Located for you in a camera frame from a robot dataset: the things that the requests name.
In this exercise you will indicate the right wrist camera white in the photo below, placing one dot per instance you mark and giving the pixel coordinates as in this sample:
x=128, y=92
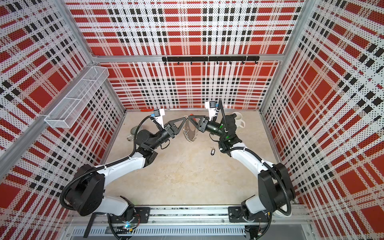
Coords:
x=212, y=107

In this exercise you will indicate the white wire mesh basket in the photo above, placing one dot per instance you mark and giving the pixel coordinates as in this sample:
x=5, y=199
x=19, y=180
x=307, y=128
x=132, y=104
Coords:
x=68, y=110

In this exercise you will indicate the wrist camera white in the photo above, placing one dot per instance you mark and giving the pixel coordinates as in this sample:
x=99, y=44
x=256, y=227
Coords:
x=212, y=107
x=157, y=118

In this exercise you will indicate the key organizer with red handle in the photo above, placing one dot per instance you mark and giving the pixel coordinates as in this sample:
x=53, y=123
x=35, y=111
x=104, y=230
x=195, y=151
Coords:
x=189, y=130

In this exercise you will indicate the black wall hook rail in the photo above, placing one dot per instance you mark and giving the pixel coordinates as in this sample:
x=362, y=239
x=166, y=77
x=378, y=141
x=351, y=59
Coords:
x=212, y=59

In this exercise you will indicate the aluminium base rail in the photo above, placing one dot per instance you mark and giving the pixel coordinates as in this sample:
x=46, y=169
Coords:
x=192, y=222

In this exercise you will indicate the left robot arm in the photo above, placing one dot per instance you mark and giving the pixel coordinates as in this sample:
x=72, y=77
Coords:
x=85, y=193

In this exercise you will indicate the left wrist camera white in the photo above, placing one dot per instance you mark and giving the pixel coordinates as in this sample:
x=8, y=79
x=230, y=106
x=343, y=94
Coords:
x=157, y=118

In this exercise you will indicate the white ceramic mug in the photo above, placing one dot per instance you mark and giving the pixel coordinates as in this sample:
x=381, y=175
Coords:
x=240, y=123

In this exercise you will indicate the grey striped ceramic mug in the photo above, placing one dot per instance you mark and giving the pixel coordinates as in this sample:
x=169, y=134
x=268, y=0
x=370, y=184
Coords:
x=130, y=137

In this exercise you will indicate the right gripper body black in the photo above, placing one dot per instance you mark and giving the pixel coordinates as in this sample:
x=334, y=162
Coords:
x=214, y=128

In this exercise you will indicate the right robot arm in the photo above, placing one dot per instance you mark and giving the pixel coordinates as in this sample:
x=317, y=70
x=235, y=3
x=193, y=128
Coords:
x=275, y=188

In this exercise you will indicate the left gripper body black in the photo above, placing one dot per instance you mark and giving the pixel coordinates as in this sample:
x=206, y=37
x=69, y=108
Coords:
x=161, y=136

